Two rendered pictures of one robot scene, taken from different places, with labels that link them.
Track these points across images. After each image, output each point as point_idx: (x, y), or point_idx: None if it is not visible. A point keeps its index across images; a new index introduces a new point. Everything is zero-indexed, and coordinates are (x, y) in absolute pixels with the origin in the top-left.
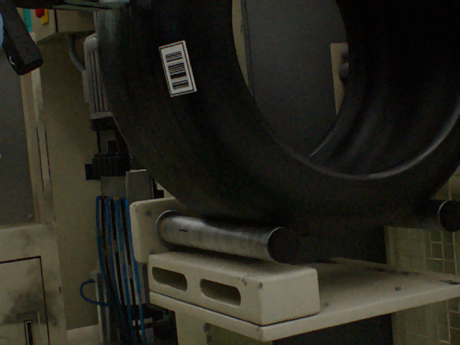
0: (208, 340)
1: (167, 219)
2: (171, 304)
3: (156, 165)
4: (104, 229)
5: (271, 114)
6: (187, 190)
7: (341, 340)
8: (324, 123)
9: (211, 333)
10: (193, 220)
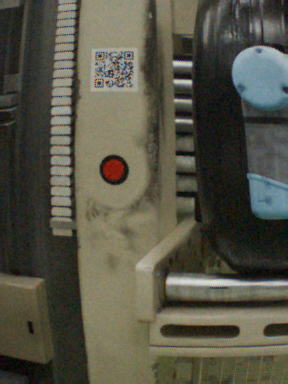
0: (155, 376)
1: (172, 277)
2: (199, 352)
3: (268, 233)
4: None
5: (52, 126)
6: (286, 252)
7: (84, 354)
8: (74, 130)
9: (158, 369)
10: (229, 277)
